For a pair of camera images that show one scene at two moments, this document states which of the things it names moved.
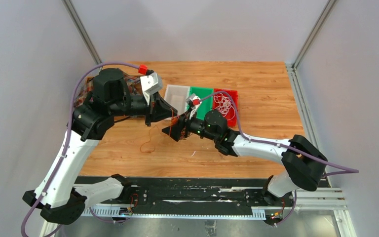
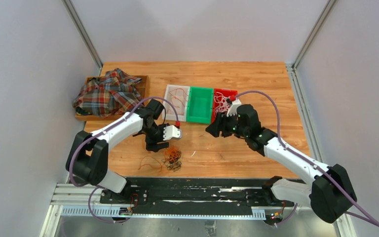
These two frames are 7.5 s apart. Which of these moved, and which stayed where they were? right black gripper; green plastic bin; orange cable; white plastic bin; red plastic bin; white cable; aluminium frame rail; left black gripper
Moved: left black gripper; orange cable; right black gripper
Stayed: white cable; red plastic bin; white plastic bin; aluminium frame rail; green plastic bin
